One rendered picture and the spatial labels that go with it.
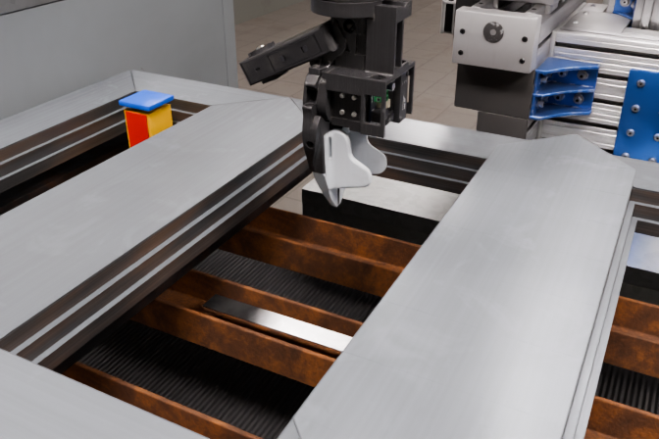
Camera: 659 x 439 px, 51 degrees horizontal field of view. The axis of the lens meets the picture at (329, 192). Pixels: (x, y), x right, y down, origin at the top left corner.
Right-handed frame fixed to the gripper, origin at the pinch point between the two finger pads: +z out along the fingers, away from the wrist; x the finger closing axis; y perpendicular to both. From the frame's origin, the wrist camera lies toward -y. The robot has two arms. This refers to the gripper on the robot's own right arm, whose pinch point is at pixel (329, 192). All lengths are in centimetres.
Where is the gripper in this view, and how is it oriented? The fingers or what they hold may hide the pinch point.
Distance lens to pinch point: 70.9
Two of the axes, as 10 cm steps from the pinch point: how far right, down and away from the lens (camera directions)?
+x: 4.6, -4.1, 7.9
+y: 8.9, 2.1, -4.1
